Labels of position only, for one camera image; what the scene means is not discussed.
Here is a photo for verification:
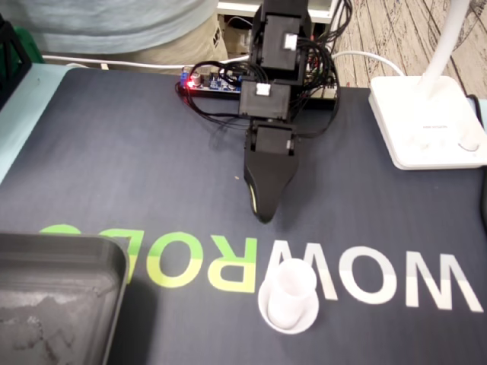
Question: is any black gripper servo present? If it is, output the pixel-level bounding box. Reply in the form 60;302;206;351
243;122;302;224

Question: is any blue circuit board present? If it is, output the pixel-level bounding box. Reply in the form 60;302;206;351
178;67;244;98

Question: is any short white plastic cup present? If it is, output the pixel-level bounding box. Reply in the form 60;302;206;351
257;283;320;335

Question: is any dark WOWROBO printed mat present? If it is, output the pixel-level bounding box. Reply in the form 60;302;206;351
0;68;487;365

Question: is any white desk lamp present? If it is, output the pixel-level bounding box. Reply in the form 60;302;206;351
368;0;487;171

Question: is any white shelf unit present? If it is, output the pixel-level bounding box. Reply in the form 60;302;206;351
216;0;343;24

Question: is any person in grey shirt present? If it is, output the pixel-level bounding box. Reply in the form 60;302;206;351
26;0;229;71

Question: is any dark grey metal tray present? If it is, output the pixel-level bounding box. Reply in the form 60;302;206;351
0;231;130;365

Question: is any green box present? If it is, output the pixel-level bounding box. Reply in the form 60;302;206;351
11;26;45;65

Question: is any black truss stand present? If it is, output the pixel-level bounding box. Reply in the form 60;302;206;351
0;14;33;111

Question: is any black robot wire bundle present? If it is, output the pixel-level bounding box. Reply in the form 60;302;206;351
177;0;353;141

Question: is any white power cable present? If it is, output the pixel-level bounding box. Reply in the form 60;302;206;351
41;49;405;77

